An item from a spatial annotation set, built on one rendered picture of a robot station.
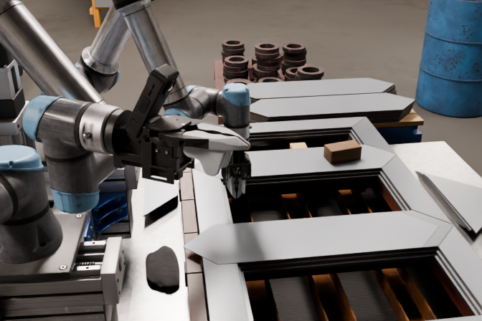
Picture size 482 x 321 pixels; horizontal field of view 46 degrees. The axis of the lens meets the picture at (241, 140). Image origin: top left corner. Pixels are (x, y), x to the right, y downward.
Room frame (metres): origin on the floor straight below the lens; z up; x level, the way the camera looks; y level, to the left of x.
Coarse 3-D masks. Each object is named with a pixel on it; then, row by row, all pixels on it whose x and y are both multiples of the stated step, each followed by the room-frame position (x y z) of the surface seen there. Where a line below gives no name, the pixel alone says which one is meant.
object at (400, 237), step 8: (376, 216) 1.41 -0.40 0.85; (384, 216) 1.41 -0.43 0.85; (392, 216) 1.41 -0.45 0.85; (400, 216) 1.41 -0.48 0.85; (384, 224) 1.37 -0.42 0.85; (392, 224) 1.37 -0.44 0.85; (400, 224) 1.37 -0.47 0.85; (384, 232) 1.33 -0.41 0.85; (392, 232) 1.33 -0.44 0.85; (400, 232) 1.33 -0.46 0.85; (408, 232) 1.33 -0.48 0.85; (392, 240) 1.30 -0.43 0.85; (400, 240) 1.30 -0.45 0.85; (408, 240) 1.30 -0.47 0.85; (416, 240) 1.30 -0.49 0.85; (400, 248) 1.26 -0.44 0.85; (408, 248) 1.26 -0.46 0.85
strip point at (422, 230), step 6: (402, 216) 1.41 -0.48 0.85; (408, 216) 1.41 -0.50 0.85; (408, 222) 1.38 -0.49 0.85; (414, 222) 1.38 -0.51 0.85; (420, 222) 1.38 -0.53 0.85; (426, 222) 1.38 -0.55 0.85; (414, 228) 1.35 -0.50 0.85; (420, 228) 1.35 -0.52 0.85; (426, 228) 1.35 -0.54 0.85; (432, 228) 1.35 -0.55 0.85; (414, 234) 1.32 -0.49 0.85; (420, 234) 1.32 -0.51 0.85; (426, 234) 1.32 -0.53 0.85; (432, 234) 1.32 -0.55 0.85; (420, 240) 1.30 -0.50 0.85; (426, 240) 1.30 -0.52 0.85
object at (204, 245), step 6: (210, 228) 1.35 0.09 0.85; (204, 234) 1.32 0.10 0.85; (210, 234) 1.32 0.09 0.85; (198, 240) 1.29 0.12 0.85; (204, 240) 1.29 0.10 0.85; (210, 240) 1.29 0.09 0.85; (198, 246) 1.27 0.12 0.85; (204, 246) 1.27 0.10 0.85; (210, 246) 1.27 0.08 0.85; (198, 252) 1.24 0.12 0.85; (204, 252) 1.24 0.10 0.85; (210, 252) 1.24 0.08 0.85; (216, 252) 1.24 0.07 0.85; (210, 258) 1.22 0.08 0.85; (216, 258) 1.22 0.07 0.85
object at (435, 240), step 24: (360, 144) 1.91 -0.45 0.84; (432, 240) 1.30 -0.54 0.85; (240, 264) 1.20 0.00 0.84; (264, 264) 1.20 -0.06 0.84; (288, 264) 1.21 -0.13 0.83; (312, 264) 1.22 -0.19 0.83; (336, 264) 1.22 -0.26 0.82; (360, 264) 1.23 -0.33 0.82; (456, 288) 1.12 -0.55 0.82; (480, 312) 1.02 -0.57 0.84
